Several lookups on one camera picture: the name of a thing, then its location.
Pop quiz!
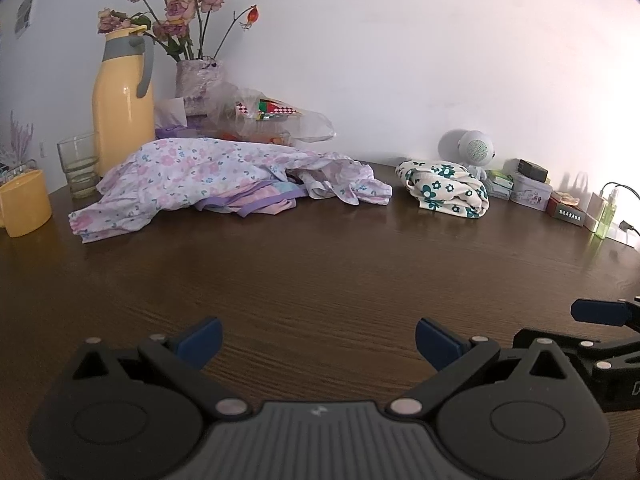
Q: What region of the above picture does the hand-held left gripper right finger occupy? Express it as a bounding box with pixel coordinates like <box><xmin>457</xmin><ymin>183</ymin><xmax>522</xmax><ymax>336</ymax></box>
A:
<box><xmin>387</xmin><ymin>317</ymin><xmax>578</xmax><ymax>419</ymax></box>

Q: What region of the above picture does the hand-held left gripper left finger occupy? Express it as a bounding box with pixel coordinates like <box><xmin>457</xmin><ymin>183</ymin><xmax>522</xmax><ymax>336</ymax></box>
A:
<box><xmin>70</xmin><ymin>316</ymin><xmax>253</xmax><ymax>419</ymax></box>

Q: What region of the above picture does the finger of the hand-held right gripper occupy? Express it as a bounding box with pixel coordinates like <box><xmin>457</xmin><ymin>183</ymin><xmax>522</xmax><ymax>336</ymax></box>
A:
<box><xmin>571</xmin><ymin>297</ymin><xmax>640</xmax><ymax>334</ymax></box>
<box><xmin>512</xmin><ymin>327</ymin><xmax>640</xmax><ymax>369</ymax></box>

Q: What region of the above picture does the white green-flowered garment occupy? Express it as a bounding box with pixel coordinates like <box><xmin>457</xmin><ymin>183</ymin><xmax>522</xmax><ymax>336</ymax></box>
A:
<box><xmin>395</xmin><ymin>159</ymin><xmax>490</xmax><ymax>220</ymax></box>

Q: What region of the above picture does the green spray bottle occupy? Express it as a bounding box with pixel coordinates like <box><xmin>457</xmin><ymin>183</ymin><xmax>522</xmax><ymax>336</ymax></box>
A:
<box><xmin>594</xmin><ymin>187</ymin><xmax>621</xmax><ymax>240</ymax></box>

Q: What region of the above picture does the white charger block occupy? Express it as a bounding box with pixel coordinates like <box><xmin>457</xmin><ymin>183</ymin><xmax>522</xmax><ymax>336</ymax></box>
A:
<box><xmin>583</xmin><ymin>190</ymin><xmax>609</xmax><ymax>234</ymax></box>

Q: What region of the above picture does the dark red box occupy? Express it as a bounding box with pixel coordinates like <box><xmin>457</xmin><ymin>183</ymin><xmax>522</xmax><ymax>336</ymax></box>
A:
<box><xmin>547</xmin><ymin>195</ymin><xmax>587</xmax><ymax>226</ymax></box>

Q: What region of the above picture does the lilac tin box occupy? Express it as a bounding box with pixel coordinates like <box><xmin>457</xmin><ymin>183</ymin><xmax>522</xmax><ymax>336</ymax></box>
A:
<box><xmin>509</xmin><ymin>172</ymin><xmax>554</xmax><ymax>211</ymax></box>

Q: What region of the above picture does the small black box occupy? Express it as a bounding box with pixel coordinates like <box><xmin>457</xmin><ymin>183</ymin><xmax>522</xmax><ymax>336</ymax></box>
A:
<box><xmin>516</xmin><ymin>158</ymin><xmax>550</xmax><ymax>184</ymax></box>

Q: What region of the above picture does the pink floral garment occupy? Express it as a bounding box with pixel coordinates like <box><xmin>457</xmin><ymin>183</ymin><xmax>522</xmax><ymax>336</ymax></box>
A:
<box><xmin>68</xmin><ymin>137</ymin><xmax>394</xmax><ymax>245</ymax></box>

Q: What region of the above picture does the white robot-shaped speaker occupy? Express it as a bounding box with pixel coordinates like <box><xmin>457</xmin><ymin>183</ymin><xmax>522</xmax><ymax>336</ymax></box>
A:
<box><xmin>438</xmin><ymin>129</ymin><xmax>496</xmax><ymax>182</ymax></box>

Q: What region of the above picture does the clear glass cup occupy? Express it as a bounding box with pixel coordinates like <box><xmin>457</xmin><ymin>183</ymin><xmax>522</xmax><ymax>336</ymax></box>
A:
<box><xmin>56</xmin><ymin>132</ymin><xmax>101</xmax><ymax>199</ymax></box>

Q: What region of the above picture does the yellow mug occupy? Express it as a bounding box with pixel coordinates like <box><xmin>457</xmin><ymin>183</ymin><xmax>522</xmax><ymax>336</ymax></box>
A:
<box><xmin>0</xmin><ymin>168</ymin><xmax>54</xmax><ymax>239</ymax></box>

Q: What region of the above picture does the purple tissue box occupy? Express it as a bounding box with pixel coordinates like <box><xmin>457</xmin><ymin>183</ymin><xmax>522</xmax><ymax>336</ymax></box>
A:
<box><xmin>154</xmin><ymin>96</ymin><xmax>202</xmax><ymax>140</ymax></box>

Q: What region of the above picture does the clear plastic snack bag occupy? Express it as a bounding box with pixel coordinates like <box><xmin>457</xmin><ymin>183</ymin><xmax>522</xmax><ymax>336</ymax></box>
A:
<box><xmin>207</xmin><ymin>87</ymin><xmax>337</xmax><ymax>146</ymax></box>

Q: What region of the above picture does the yellow thermos jug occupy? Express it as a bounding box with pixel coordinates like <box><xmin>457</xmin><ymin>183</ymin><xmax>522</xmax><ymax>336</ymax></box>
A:
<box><xmin>91</xmin><ymin>24</ymin><xmax>157</xmax><ymax>177</ymax></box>

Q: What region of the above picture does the lilac vase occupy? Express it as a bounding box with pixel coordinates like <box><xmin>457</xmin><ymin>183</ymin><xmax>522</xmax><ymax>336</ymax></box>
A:
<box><xmin>174</xmin><ymin>58</ymin><xmax>225</xmax><ymax>117</ymax></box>

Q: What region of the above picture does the dried rose bouquet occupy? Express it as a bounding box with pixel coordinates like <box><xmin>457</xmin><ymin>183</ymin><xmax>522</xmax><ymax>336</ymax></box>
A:
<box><xmin>97</xmin><ymin>0</ymin><xmax>261</xmax><ymax>62</ymax></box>

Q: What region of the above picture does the white cable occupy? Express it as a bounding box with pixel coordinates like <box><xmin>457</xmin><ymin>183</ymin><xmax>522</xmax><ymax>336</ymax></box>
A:
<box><xmin>600</xmin><ymin>181</ymin><xmax>640</xmax><ymax>237</ymax></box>

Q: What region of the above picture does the purple flower wall decal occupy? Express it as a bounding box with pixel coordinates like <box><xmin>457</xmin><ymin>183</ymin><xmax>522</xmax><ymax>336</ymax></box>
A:
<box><xmin>0</xmin><ymin>109</ymin><xmax>37</xmax><ymax>167</ymax></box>

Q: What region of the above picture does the wall poster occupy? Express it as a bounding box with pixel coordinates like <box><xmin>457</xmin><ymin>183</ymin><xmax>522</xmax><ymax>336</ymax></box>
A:
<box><xmin>14</xmin><ymin>0</ymin><xmax>39</xmax><ymax>39</ymax></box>

